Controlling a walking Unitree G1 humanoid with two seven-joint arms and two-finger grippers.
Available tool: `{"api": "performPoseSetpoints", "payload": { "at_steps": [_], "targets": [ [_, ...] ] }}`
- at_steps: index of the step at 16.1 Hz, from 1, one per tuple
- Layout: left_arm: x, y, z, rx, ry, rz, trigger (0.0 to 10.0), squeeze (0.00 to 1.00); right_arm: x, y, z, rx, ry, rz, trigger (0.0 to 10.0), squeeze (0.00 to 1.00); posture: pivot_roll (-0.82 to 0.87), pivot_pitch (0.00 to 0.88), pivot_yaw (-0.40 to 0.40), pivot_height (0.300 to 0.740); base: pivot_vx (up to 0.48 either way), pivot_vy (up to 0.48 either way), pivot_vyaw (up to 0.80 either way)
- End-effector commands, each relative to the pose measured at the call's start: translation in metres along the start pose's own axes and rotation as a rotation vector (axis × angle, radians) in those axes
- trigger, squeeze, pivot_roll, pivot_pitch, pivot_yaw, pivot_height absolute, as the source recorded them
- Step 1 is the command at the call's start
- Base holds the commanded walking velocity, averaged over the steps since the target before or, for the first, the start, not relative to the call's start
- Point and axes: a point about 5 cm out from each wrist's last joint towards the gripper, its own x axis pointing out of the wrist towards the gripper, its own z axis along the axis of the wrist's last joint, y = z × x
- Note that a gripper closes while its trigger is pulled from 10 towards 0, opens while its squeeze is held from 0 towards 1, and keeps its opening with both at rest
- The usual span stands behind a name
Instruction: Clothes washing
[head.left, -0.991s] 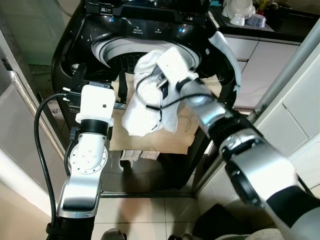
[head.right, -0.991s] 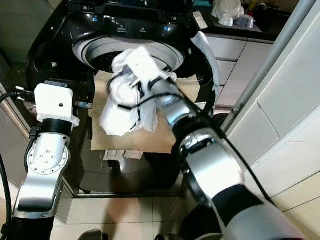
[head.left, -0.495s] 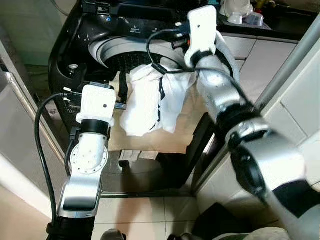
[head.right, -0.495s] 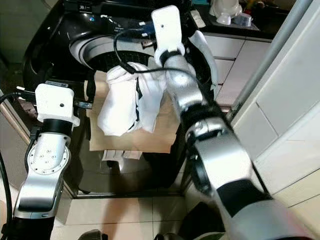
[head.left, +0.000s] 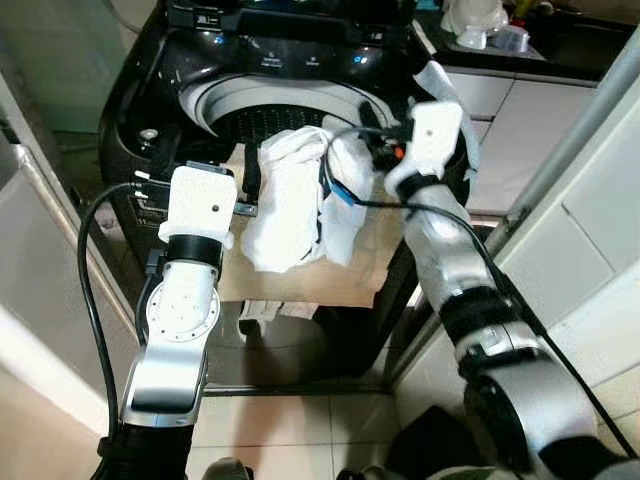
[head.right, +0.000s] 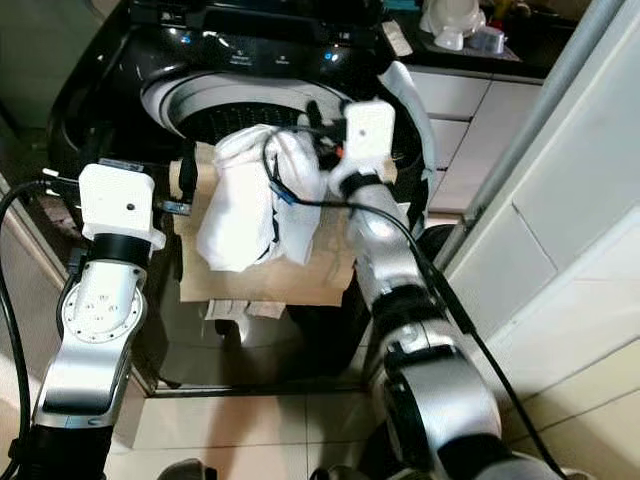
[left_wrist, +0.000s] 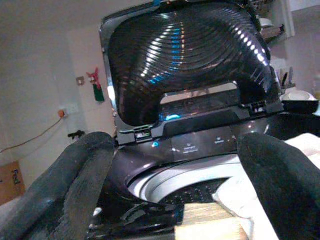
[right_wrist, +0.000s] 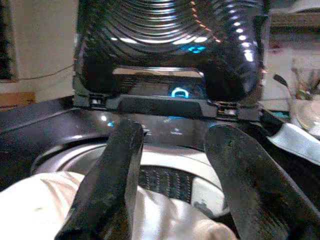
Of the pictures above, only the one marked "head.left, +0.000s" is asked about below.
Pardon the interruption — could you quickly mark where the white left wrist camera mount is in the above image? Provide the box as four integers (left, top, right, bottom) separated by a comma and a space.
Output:
157, 163, 241, 251

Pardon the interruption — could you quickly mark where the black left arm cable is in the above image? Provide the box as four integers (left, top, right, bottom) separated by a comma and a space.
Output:
78, 183, 166, 480

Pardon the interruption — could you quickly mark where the sliding glass door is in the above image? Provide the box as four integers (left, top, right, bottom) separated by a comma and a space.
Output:
0, 60, 136, 421

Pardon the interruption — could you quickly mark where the robot leg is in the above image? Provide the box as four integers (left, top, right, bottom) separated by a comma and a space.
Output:
198, 457, 256, 480
335, 462, 401, 480

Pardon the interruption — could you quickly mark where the robot right leg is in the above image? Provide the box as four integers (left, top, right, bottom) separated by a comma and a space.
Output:
335, 462, 401, 480

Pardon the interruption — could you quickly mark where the white drawer cabinet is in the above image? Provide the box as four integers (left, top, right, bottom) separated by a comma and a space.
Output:
460, 65, 601, 216

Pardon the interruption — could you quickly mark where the robot left leg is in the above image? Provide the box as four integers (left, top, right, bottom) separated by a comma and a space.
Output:
198, 457, 256, 480

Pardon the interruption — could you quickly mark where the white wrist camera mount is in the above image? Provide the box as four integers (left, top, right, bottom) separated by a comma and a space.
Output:
157, 163, 241, 251
383, 100, 466, 198

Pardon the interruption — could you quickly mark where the black top-load washing machine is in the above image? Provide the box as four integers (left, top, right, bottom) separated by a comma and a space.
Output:
95, 0, 483, 393

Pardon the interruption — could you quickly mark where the small clear cup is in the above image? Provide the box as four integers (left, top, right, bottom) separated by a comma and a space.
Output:
490, 25, 533, 58

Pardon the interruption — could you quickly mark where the white cabinet door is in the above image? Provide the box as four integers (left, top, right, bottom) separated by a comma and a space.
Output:
385, 30, 640, 421

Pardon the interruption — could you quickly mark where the white garment with black print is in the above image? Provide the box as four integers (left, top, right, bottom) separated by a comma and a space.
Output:
240, 125, 389, 274

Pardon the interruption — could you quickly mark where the white paper tag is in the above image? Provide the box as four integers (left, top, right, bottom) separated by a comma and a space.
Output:
280, 302, 321, 319
240, 302, 276, 321

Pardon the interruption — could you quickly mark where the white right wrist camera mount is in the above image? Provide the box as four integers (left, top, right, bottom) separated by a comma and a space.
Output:
383, 100, 466, 198

